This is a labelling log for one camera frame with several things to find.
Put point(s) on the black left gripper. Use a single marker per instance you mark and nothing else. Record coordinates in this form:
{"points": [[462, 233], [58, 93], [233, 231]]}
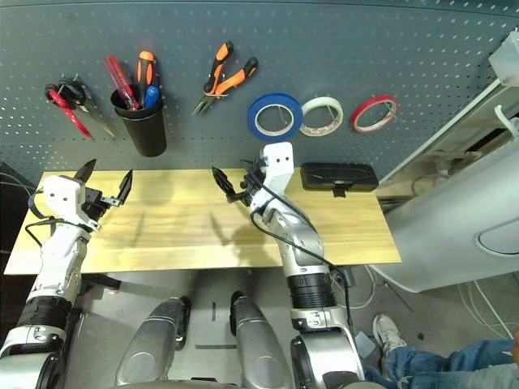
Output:
{"points": [[93, 202]]}

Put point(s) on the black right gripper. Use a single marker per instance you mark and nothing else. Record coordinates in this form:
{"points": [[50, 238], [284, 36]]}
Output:
{"points": [[253, 188]]}

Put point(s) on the blue tape roll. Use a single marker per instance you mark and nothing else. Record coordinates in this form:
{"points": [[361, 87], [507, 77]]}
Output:
{"points": [[255, 117]]}

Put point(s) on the orange black needle-nose pliers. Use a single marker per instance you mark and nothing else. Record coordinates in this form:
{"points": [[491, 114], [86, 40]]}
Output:
{"points": [[225, 83]]}

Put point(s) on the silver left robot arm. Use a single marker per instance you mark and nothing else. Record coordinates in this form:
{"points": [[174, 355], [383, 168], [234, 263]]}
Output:
{"points": [[57, 259]]}

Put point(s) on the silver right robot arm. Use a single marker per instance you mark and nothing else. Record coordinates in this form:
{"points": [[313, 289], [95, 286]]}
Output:
{"points": [[300, 243]]}

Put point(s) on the dark grey pegboard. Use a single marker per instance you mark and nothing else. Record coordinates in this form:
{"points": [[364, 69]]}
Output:
{"points": [[324, 48]]}

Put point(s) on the bystander bare hand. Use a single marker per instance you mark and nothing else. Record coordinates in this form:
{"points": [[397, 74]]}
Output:
{"points": [[516, 339]]}

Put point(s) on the black tool cup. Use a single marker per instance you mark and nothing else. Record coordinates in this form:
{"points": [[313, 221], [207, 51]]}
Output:
{"points": [[146, 133]]}

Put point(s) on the black tool case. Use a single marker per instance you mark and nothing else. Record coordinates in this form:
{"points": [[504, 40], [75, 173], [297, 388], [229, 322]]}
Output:
{"points": [[344, 174]]}

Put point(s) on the white tape roll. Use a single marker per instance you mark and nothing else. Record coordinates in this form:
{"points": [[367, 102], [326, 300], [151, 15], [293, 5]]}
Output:
{"points": [[320, 103]]}

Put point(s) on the short black floor tape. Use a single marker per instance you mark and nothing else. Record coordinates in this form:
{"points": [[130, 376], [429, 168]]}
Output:
{"points": [[214, 311]]}

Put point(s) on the dark power adapter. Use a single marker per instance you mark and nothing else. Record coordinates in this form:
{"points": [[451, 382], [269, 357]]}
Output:
{"points": [[349, 276]]}

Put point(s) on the red tape roll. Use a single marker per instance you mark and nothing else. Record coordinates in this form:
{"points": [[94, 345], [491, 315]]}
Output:
{"points": [[367, 106]]}

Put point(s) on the long black floor tape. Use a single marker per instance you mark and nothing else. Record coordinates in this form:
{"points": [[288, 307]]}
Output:
{"points": [[215, 347]]}

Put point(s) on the silver right robot leg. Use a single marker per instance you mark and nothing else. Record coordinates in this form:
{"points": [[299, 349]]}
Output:
{"points": [[259, 348]]}

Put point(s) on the silver robot leg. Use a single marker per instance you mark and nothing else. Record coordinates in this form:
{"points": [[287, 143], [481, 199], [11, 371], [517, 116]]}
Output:
{"points": [[150, 348], [259, 348]]}

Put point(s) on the silver left robot leg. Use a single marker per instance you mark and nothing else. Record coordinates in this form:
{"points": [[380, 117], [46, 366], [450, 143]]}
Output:
{"points": [[150, 348]]}

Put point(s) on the white sneaker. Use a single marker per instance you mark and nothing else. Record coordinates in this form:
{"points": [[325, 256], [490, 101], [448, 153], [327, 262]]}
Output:
{"points": [[387, 330]]}

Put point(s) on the white grey machine housing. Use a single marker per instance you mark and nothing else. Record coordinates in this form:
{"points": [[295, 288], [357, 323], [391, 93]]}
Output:
{"points": [[446, 243]]}

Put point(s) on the blue jeans leg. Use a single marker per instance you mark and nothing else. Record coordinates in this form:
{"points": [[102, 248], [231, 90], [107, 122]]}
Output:
{"points": [[466, 364]]}

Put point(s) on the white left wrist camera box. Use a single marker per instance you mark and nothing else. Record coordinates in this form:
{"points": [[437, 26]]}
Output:
{"points": [[61, 198]]}

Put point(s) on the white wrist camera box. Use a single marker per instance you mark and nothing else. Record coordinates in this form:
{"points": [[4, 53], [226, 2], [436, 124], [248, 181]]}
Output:
{"points": [[277, 162], [61, 198]]}

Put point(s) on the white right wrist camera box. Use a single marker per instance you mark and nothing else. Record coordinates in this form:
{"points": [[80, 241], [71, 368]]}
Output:
{"points": [[277, 162]]}

